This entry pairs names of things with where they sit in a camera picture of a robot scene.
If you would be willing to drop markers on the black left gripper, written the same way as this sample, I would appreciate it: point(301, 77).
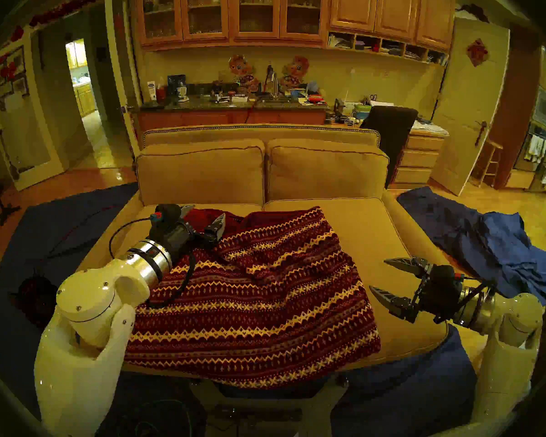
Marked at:
point(177, 242)

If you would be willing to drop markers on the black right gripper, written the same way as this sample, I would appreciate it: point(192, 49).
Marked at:
point(441, 292)

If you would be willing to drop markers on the red patterned knit blanket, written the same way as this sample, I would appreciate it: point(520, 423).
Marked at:
point(255, 313)

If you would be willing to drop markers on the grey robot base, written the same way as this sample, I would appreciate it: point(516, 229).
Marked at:
point(314, 409)

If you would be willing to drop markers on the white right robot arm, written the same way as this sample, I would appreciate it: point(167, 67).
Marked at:
point(505, 372)

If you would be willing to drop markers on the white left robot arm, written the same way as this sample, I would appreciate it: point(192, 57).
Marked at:
point(82, 372)

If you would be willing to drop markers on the crumpled blue blanket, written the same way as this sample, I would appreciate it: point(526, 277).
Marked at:
point(482, 240)

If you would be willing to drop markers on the yellow sofa back cushion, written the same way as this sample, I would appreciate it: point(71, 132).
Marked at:
point(200, 172)
point(327, 170)

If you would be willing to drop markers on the yellow sofa seat cushion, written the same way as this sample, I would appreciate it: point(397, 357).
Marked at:
point(377, 240)
point(127, 236)

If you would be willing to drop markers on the dark-topped wooden counter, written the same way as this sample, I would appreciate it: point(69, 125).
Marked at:
point(218, 119)

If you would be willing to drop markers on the yellow fabric sofa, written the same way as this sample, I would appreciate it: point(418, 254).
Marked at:
point(259, 133)

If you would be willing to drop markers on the wooden desk with drawers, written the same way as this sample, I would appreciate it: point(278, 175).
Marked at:
point(418, 158)

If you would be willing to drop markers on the red cup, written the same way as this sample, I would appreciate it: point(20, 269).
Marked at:
point(161, 94)

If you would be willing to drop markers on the white lotion bottle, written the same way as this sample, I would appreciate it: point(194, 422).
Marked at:
point(151, 91)

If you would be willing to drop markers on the dark blue box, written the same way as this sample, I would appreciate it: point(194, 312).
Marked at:
point(176, 83)

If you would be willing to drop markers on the black office chair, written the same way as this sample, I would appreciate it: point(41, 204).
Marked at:
point(389, 135)

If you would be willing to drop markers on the large navy floor cloth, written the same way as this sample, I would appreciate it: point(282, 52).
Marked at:
point(50, 226)

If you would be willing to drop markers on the metal sink faucet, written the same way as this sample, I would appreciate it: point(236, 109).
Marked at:
point(273, 82)

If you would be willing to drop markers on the stack of papers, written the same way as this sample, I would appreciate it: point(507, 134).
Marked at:
point(430, 129)

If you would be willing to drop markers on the plain white open door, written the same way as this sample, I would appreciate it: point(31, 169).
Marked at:
point(127, 76)

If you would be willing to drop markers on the yellow-lit kitchen base cabinet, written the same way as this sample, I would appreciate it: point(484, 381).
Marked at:
point(86, 101)

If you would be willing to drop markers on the small wooden stool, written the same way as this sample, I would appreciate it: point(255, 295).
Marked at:
point(493, 145)

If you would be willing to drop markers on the white mirrored door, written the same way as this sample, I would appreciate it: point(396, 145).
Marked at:
point(45, 135)

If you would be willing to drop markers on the teal container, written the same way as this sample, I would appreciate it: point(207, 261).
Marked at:
point(361, 110)

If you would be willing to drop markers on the white hanging towel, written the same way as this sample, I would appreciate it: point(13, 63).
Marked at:
point(534, 147)

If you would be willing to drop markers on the white door with ornament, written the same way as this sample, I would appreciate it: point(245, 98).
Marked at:
point(466, 101)

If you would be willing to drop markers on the black floor stand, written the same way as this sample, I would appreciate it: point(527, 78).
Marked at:
point(4, 210)

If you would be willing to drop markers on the wooden cubby shelf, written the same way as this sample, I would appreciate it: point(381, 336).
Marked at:
point(382, 53)

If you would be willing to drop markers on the red diamond door ornament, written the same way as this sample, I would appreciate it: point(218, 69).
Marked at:
point(477, 52)

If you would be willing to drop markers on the red garland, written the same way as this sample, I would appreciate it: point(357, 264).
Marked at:
point(63, 8)

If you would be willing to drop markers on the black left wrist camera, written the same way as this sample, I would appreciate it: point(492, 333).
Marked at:
point(167, 213)

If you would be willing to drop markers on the cartoon animal wall decoration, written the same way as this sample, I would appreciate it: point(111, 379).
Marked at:
point(295, 70)
point(242, 68)

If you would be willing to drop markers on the glass-door wooden wall cabinet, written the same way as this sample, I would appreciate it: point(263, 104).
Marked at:
point(232, 12)

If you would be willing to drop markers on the stainless wall oven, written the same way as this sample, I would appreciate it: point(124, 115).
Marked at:
point(545, 108)

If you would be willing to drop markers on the large black picture frame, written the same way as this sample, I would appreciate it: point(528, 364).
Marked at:
point(17, 58)

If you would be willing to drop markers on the solid wooden wall cabinet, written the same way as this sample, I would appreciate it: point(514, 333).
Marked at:
point(393, 8)

